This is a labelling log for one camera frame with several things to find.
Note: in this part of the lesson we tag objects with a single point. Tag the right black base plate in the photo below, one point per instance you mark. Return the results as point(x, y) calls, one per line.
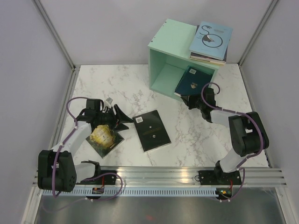
point(210, 177)

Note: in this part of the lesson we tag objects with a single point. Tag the black book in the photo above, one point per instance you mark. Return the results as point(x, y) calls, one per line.
point(151, 131)

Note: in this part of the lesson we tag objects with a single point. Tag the aluminium corner post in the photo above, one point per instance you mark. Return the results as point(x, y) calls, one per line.
point(266, 16)
point(42, 11)

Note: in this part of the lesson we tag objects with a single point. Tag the aluminium rail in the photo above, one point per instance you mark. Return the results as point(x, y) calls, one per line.
point(188, 176)

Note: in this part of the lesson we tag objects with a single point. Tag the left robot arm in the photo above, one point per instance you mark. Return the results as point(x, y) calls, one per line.
point(57, 171)

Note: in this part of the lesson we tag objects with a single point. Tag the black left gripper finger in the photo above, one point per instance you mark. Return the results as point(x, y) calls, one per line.
point(121, 116)
point(120, 127)

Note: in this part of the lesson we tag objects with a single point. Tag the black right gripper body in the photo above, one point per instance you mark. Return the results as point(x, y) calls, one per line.
point(200, 105)

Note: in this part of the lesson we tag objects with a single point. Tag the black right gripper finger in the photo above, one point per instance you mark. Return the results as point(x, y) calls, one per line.
point(186, 99)
point(190, 106)

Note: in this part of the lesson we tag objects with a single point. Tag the white slotted cable duct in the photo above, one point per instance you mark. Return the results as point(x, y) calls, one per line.
point(139, 191)

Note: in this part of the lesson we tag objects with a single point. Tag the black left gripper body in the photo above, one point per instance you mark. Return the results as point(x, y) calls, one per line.
point(109, 118)

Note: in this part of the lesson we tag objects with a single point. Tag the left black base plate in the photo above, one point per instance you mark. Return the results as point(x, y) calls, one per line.
point(106, 179)

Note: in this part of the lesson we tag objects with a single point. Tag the dark purple galaxy book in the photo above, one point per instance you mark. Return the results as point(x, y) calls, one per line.
point(225, 54)

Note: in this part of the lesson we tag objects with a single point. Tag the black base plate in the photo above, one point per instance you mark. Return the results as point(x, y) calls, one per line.
point(210, 177)
point(106, 179)

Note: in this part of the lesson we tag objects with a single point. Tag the left aluminium corner post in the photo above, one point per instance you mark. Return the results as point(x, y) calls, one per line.
point(42, 11)

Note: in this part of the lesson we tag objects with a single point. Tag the light blue SO book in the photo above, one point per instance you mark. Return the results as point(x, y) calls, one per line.
point(210, 39)

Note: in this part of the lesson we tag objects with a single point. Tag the navy blue book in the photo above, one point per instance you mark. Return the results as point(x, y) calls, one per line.
point(192, 82)

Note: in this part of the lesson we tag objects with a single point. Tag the green forest cover book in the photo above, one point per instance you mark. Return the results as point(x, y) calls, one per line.
point(104, 140)

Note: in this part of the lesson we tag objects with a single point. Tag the mint green open cabinet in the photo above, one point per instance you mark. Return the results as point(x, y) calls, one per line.
point(169, 57)

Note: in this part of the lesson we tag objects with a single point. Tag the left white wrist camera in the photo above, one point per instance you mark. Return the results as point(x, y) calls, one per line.
point(108, 102)

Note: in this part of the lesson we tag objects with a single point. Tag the right aluminium corner post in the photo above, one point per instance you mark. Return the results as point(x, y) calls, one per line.
point(266, 16)

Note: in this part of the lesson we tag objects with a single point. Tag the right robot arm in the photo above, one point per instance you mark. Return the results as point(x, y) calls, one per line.
point(247, 133)

